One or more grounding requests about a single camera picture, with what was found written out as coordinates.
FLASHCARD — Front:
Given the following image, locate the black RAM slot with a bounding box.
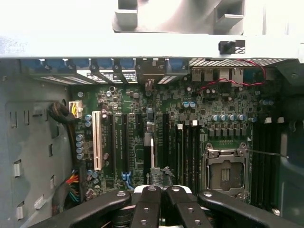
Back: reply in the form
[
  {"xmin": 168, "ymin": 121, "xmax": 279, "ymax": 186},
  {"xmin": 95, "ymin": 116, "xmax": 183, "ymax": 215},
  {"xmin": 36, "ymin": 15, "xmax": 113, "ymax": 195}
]
[
  {"xmin": 260, "ymin": 118, "xmax": 267, "ymax": 209},
  {"xmin": 274, "ymin": 117, "xmax": 282, "ymax": 211},
  {"xmin": 196, "ymin": 122, "xmax": 202, "ymax": 190},
  {"xmin": 253, "ymin": 118, "xmax": 260, "ymax": 207},
  {"xmin": 267, "ymin": 117, "xmax": 275, "ymax": 209},
  {"xmin": 183, "ymin": 122, "xmax": 190, "ymax": 190},
  {"xmin": 190, "ymin": 120, "xmax": 197, "ymax": 190},
  {"xmin": 176, "ymin": 123, "xmax": 183, "ymax": 190}
]

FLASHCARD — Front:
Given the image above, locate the metal CPU socket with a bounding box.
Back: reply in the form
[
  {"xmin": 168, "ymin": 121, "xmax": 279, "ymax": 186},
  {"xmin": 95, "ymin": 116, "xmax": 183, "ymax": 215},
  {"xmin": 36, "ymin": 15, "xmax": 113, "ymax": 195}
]
[{"xmin": 201, "ymin": 142, "xmax": 250, "ymax": 198}]

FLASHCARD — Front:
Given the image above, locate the black slot with blue clip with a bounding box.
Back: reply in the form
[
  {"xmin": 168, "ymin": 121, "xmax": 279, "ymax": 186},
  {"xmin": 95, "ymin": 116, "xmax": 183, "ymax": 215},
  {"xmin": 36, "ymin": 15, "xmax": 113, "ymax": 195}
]
[{"xmin": 120, "ymin": 113, "xmax": 132, "ymax": 190}]

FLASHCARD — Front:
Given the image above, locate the long black expansion slot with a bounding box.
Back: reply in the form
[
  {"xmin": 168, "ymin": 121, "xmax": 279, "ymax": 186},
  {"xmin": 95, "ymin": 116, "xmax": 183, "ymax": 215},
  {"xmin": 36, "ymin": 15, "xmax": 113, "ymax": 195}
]
[
  {"xmin": 162, "ymin": 113, "xmax": 171, "ymax": 168},
  {"xmin": 107, "ymin": 114, "xmax": 116, "ymax": 178}
]

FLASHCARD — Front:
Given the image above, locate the white expansion slot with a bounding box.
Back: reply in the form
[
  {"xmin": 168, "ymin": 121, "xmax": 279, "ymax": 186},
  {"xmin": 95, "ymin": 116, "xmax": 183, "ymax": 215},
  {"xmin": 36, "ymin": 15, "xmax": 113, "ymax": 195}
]
[{"xmin": 92, "ymin": 110, "xmax": 103, "ymax": 171}]

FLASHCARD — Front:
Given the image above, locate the short black expansion slot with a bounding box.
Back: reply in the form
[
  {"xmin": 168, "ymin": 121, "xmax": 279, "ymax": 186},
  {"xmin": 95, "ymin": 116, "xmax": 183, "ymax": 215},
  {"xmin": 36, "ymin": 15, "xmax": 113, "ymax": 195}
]
[{"xmin": 134, "ymin": 113, "xmax": 144, "ymax": 134}]

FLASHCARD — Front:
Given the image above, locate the thin socket locking lever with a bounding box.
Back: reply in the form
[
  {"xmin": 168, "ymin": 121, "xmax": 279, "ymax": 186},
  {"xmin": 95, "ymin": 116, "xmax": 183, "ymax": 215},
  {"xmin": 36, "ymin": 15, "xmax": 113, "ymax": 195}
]
[{"xmin": 247, "ymin": 148, "xmax": 289, "ymax": 159}]

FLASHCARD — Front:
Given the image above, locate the green motherboard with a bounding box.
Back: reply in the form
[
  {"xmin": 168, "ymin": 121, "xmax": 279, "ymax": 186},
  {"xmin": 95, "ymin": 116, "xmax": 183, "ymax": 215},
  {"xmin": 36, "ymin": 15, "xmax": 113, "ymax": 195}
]
[{"xmin": 70, "ymin": 78, "xmax": 283, "ymax": 214}]

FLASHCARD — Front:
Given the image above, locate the white power connector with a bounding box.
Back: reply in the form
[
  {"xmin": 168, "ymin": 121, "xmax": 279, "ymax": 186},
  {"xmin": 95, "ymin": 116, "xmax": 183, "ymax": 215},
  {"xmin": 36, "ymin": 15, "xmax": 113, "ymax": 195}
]
[{"xmin": 68, "ymin": 101, "xmax": 84, "ymax": 119}]

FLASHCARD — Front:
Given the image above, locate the black open PC case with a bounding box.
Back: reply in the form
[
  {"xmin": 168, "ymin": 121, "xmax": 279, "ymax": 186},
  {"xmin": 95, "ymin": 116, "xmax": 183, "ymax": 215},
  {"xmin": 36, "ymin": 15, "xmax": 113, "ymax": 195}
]
[{"xmin": 0, "ymin": 33, "xmax": 304, "ymax": 228}]

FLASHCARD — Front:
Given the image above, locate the grey parts rack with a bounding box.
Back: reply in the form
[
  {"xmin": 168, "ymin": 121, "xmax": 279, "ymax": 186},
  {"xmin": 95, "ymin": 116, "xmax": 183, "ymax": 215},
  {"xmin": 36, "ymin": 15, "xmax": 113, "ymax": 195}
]
[{"xmin": 111, "ymin": 0, "xmax": 245, "ymax": 35}]

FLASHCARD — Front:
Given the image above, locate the coloured power wire bundle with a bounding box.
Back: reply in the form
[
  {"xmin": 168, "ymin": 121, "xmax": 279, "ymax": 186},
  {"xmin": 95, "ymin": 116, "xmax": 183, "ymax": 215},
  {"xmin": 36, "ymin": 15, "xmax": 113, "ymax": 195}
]
[{"xmin": 52, "ymin": 169, "xmax": 81, "ymax": 214}]

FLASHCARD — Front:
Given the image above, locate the thick black sleeved power wire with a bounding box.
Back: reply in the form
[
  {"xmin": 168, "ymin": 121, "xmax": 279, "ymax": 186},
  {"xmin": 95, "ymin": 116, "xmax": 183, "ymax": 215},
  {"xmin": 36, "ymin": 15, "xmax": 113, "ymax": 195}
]
[{"xmin": 48, "ymin": 102, "xmax": 80, "ymax": 167}]

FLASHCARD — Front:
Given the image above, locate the red and black wire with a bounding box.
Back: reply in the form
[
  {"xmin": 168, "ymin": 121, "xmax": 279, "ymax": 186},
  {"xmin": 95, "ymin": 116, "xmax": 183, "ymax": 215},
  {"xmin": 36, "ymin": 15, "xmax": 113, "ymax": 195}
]
[{"xmin": 197, "ymin": 59, "xmax": 266, "ymax": 95}]

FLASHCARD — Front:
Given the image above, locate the black intrusion switch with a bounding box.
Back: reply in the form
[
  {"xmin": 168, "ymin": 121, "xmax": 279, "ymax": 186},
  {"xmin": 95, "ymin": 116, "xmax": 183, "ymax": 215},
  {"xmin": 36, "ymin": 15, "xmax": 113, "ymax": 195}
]
[{"xmin": 218, "ymin": 40, "xmax": 236, "ymax": 54}]

